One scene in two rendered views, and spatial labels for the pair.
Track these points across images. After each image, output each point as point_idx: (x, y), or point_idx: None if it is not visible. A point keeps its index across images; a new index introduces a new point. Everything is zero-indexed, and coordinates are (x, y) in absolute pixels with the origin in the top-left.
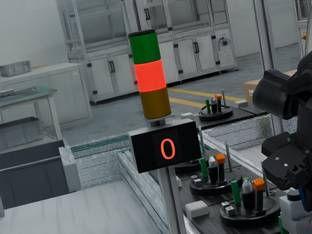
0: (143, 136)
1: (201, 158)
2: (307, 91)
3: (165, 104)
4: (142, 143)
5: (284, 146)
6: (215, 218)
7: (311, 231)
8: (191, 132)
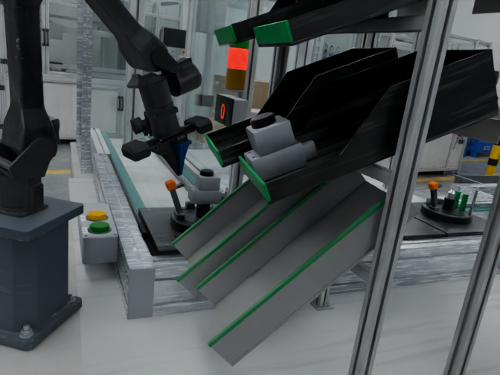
0: (219, 97)
1: (450, 213)
2: (165, 74)
3: (228, 79)
4: (218, 100)
5: (187, 121)
6: None
7: (190, 199)
8: (230, 106)
